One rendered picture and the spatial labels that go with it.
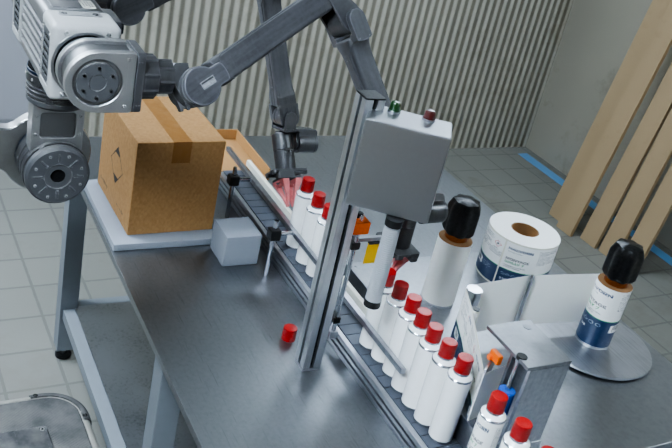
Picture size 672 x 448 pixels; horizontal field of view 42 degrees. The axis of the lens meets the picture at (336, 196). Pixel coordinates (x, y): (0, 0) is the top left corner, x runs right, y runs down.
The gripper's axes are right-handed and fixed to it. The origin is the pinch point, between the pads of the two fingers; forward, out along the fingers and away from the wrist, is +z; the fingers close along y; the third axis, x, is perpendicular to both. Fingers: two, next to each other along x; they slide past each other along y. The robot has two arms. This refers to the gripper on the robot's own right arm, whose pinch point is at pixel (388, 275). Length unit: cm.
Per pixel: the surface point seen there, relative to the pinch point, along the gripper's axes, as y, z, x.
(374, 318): -9.6, 4.4, 8.3
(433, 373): -34.6, -0.5, 9.6
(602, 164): 158, 62, -246
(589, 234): 148, 101, -245
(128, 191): 54, 5, 47
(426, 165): -18.9, -39.9, 13.4
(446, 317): -2.3, 13.6, -19.7
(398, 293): -14.0, -5.5, 7.2
